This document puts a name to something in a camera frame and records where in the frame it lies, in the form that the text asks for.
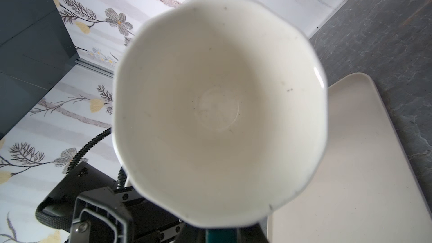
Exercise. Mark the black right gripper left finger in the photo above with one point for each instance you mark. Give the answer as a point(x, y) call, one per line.
point(191, 234)

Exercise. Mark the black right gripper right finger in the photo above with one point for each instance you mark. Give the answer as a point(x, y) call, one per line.
point(251, 234)

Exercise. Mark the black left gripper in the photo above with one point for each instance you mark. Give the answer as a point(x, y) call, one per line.
point(121, 216)

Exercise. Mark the beige rectangular tray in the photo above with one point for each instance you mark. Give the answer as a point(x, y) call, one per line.
point(364, 190)

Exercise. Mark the dark green mug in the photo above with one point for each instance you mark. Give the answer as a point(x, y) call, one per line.
point(220, 114)

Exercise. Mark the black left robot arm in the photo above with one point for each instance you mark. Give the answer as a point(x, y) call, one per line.
point(56, 211)

